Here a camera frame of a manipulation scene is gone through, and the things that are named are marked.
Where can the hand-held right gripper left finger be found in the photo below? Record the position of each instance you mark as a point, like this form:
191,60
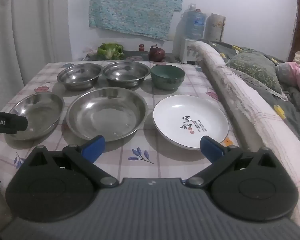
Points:
93,147

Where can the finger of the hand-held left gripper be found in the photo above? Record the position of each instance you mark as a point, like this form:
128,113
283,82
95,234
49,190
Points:
18,124

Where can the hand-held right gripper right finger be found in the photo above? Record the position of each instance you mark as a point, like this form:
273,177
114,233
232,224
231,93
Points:
210,148

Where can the shallow steel dish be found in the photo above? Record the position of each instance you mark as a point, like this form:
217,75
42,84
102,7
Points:
43,112

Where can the large steel dish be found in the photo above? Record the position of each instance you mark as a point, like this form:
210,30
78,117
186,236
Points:
105,115

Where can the white ceramic plate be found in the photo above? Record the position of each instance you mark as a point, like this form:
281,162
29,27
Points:
175,115

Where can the green ceramic bowl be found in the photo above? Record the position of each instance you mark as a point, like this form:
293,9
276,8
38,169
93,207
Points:
167,77

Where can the white rolled bedding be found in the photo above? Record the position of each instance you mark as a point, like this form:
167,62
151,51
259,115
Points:
240,92

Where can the grey quilt with yellow prints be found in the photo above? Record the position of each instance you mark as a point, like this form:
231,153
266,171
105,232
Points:
290,112

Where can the green leaf-print pillow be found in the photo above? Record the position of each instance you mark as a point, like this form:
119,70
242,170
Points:
257,70

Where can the white curtain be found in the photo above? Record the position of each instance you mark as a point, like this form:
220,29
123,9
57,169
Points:
20,30

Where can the green lettuce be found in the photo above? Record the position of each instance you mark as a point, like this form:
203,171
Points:
110,51

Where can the dark side table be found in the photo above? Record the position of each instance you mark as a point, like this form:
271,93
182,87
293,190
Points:
132,55

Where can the white water dispenser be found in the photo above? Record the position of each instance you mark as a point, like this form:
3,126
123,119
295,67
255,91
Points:
182,50

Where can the small red jar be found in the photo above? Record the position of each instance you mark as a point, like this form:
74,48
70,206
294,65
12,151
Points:
141,48

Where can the pink clothing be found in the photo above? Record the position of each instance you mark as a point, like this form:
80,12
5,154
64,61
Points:
298,75

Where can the rolled printed mat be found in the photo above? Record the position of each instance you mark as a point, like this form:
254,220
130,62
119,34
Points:
215,27

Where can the large water jug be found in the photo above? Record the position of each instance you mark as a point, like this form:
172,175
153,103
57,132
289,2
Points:
194,22

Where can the teal patterned wall cloth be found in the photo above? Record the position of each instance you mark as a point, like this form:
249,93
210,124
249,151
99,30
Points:
135,5

